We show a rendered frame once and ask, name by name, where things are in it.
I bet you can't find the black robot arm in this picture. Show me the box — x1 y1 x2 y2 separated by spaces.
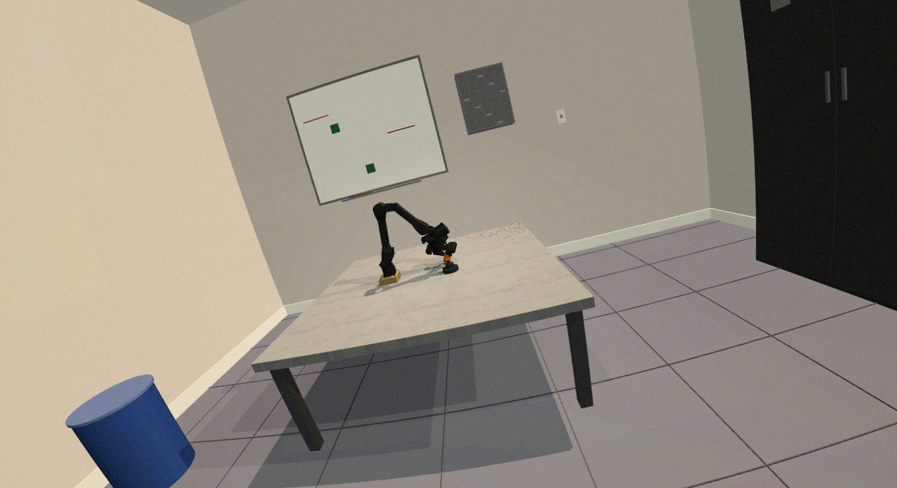
373 202 450 278

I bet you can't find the dark grey round pedestal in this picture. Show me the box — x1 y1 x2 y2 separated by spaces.
442 260 459 274

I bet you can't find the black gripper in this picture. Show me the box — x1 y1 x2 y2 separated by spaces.
425 238 457 256

